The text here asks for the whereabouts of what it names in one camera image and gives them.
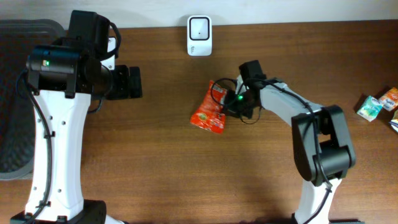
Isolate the red candy bag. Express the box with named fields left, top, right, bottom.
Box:
left=190, top=80, right=227, bottom=134

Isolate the teal tissue pack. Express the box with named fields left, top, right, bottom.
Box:
left=356, top=96, right=383, bottom=122

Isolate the orange tissue pack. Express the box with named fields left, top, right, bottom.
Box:
left=378, top=86, right=398, bottom=111

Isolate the yellow snack bag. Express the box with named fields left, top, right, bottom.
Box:
left=389, top=110, right=398, bottom=132

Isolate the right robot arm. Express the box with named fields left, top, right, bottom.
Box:
left=219, top=60, right=356, bottom=223

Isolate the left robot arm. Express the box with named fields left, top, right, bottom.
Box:
left=10, top=10, right=142, bottom=224

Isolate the grey plastic mesh basket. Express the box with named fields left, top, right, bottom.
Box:
left=1, top=19, right=65, bottom=181

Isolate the right black cable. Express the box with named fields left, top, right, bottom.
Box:
left=210, top=77, right=333, bottom=224

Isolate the black cable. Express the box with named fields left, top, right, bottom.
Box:
left=210, top=77, right=333, bottom=224
left=16, top=68, right=53, bottom=218

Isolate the left black cable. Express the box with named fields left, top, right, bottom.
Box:
left=16, top=68, right=53, bottom=218

